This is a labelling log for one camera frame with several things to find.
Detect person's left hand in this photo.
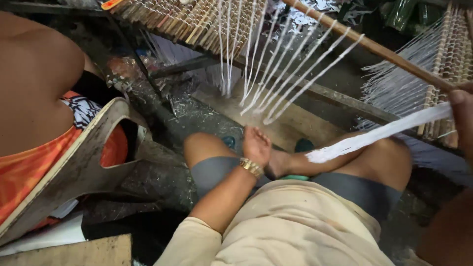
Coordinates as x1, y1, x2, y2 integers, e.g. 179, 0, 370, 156
242, 126, 273, 170

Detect person's right hand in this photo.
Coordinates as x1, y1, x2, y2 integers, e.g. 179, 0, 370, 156
448, 82, 473, 164

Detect white string bundle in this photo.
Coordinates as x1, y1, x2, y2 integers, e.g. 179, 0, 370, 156
305, 101, 454, 164

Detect long wooden rod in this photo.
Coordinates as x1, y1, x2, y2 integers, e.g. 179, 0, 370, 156
283, 0, 459, 93

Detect wooden floor plank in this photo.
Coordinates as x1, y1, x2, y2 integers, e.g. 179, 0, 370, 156
191, 78, 346, 153

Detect person's left leg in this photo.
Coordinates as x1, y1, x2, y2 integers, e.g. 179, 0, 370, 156
183, 132, 245, 169

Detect person's leg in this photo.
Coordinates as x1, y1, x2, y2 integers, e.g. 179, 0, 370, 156
264, 131, 413, 193
183, 132, 245, 169

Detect woven bamboo stick mat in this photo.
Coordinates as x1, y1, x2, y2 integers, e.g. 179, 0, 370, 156
110, 0, 269, 60
417, 2, 473, 149

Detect person's beige shirt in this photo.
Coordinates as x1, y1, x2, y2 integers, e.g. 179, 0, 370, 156
153, 180, 397, 266

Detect green plastic bags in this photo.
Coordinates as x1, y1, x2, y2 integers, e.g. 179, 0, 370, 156
380, 0, 446, 34

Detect person's right leg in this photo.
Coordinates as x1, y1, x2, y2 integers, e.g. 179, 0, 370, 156
264, 131, 413, 193

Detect person's grey shorts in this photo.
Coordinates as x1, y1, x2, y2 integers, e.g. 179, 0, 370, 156
190, 155, 403, 223

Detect heap of silver foil scraps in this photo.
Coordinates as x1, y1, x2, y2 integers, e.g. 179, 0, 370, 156
265, 0, 342, 42

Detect thin black metal rod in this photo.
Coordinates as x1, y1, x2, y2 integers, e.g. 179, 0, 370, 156
97, 0, 164, 100

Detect crumpled clear plastic wrap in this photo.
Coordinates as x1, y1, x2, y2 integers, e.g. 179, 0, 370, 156
106, 55, 152, 93

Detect dirty grey plastic chair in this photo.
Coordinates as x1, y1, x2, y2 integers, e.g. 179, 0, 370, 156
0, 97, 149, 247

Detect worn wooden board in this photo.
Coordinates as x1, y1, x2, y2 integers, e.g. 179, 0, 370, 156
0, 233, 133, 266

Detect orange patterned garment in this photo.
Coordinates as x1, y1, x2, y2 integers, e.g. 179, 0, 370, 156
0, 90, 129, 227

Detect white sheet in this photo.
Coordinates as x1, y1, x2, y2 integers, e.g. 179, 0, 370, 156
0, 199, 86, 258

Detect gold wrist bracelet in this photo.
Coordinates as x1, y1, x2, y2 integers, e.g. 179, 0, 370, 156
239, 158, 265, 179

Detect hanging white warp strings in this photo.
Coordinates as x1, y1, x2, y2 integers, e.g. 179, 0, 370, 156
216, 0, 366, 126

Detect fanned white warp strings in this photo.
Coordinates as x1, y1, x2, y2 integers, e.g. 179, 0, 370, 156
356, 17, 456, 131

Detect metal loom frame bar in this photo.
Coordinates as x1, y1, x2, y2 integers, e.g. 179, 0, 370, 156
150, 55, 400, 124

